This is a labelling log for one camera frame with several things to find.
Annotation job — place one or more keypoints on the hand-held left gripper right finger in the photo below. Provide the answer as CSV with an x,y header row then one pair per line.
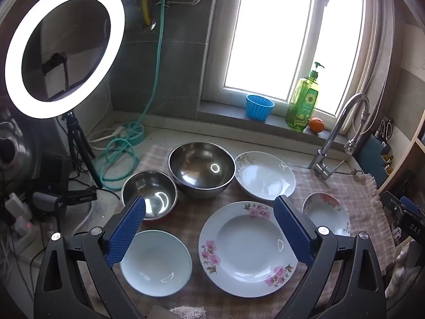
x,y
294,232

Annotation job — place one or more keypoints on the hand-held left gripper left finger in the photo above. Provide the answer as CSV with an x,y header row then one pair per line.
x,y
128,232

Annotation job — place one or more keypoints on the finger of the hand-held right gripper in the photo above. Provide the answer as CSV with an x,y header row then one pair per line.
x,y
391,204

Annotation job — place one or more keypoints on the small pink floral plate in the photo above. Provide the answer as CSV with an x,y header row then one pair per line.
x,y
325,214

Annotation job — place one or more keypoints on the plain pale blue bowl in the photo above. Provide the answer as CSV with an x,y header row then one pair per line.
x,y
156,265

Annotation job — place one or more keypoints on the small steel bowl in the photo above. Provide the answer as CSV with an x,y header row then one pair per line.
x,y
149,189

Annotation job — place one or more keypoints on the large pink floral plate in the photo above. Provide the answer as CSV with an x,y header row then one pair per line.
x,y
245,249

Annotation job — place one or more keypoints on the white plate with gold pattern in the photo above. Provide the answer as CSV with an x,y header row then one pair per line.
x,y
262,177

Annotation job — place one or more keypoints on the large steel bowl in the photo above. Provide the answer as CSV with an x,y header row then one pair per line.
x,y
199,169

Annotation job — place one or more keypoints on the pink checkered cloth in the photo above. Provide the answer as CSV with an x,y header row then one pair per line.
x,y
365,206

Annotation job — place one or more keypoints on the wooden shelf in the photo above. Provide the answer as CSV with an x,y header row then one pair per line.
x,y
413,146

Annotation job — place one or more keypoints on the black scissors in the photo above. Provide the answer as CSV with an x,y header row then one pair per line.
x,y
385,129

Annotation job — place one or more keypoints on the chrome faucet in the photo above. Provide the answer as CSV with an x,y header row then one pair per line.
x,y
332,136

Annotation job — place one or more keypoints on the fuzzy white clothing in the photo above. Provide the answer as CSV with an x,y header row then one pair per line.
x,y
187,313

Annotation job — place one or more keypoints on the white power strip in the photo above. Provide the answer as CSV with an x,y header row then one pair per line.
x,y
21,229

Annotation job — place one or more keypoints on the black tripod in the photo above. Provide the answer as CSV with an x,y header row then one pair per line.
x,y
75,139

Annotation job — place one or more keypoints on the orange fruit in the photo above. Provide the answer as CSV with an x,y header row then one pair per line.
x,y
316,125

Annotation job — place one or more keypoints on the green dish soap bottle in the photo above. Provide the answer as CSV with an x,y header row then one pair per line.
x,y
302,106

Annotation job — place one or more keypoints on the blue fluted cup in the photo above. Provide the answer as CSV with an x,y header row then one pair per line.
x,y
259,108

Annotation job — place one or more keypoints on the steel pot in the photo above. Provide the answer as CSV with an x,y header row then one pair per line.
x,y
13,146

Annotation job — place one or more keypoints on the black phone holder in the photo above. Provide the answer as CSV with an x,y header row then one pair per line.
x,y
54,61

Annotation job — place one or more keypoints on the white framed window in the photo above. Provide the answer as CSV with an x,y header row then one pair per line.
x,y
272,40

